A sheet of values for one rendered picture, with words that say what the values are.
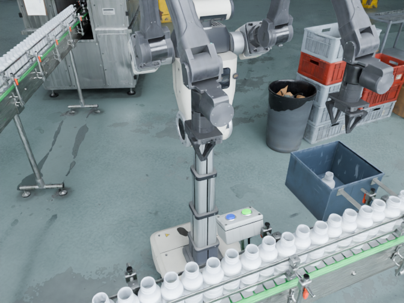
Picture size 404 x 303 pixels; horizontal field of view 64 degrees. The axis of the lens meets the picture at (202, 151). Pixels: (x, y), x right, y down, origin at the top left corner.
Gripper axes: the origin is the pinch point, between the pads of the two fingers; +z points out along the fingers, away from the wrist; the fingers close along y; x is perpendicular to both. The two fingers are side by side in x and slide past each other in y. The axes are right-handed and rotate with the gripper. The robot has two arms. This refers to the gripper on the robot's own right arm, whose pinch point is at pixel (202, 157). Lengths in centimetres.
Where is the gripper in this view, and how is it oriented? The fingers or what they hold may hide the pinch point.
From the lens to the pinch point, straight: 84.7
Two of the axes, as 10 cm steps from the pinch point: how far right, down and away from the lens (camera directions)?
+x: 9.3, -2.1, 3.1
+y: 3.8, 5.2, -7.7
